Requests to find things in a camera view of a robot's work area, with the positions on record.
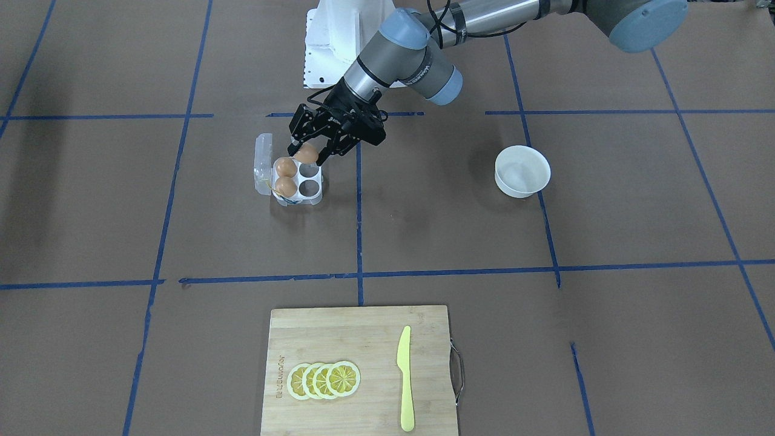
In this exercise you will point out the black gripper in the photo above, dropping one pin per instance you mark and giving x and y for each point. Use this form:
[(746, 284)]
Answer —
[(335, 118)]

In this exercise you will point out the brown egg from bowl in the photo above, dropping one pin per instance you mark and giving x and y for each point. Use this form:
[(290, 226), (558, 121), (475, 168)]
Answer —
[(306, 154)]

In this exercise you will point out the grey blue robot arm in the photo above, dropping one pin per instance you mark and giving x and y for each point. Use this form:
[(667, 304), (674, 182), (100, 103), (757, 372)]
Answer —
[(407, 48)]

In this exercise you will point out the clear plastic egg box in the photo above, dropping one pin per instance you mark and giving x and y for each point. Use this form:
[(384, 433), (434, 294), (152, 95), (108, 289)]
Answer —
[(309, 177)]

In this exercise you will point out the brown egg rear in box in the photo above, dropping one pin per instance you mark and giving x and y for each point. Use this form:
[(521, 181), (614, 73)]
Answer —
[(285, 167)]

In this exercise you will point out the brown egg in box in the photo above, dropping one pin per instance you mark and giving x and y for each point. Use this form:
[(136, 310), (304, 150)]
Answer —
[(285, 167), (286, 187)]

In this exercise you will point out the brown egg front in box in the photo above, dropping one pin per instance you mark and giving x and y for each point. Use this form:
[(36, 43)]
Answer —
[(286, 187)]

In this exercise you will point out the bamboo cutting board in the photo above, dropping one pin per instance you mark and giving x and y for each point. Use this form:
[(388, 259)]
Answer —
[(367, 336)]

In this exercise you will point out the white round bowl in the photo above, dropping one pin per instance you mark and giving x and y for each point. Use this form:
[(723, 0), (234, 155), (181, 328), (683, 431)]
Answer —
[(521, 171)]

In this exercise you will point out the lemon slice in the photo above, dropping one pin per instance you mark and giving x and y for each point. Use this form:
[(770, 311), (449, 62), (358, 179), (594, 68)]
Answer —
[(343, 378), (320, 382), (308, 381), (296, 382)]

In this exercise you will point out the yellow plastic knife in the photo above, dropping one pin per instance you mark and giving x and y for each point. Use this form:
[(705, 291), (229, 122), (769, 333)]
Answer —
[(403, 361)]

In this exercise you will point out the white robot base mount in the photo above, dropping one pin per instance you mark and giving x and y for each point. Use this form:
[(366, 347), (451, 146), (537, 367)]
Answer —
[(336, 32)]

